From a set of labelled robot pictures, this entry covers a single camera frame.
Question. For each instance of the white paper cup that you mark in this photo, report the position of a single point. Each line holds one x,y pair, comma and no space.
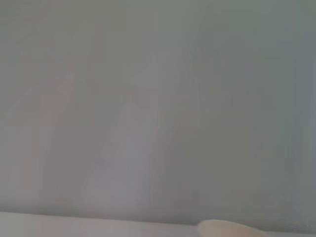
232,228

